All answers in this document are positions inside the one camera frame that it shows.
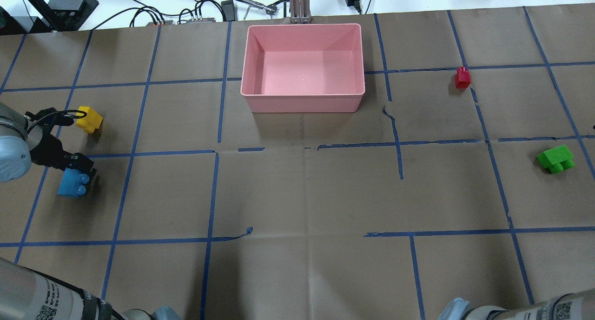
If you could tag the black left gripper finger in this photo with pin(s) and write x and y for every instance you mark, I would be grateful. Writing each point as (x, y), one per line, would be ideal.
(81, 163)

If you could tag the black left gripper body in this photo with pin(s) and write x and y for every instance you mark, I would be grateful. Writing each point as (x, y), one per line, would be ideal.
(48, 151)

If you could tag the blue toy block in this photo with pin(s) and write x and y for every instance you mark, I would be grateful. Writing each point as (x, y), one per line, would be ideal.
(73, 183)

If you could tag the green toy block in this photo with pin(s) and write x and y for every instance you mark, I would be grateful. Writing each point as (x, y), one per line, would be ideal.
(556, 159)

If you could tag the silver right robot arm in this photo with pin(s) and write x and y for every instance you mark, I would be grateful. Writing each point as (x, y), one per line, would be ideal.
(573, 306)

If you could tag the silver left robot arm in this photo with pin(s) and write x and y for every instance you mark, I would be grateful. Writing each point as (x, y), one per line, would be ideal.
(15, 160)

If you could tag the pink plastic box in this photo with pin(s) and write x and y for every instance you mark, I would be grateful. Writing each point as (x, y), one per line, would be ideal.
(316, 68)

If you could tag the yellow toy block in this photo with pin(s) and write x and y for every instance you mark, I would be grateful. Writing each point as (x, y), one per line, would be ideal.
(91, 120)

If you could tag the black device on desk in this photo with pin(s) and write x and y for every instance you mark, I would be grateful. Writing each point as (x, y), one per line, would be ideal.
(69, 15)

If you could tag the red toy block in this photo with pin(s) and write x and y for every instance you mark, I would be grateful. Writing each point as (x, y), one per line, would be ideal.
(462, 78)

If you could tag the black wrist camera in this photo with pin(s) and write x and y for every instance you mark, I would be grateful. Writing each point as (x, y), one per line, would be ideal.
(51, 117)

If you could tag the aluminium frame post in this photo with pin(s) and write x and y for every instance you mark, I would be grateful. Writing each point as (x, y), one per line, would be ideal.
(300, 12)

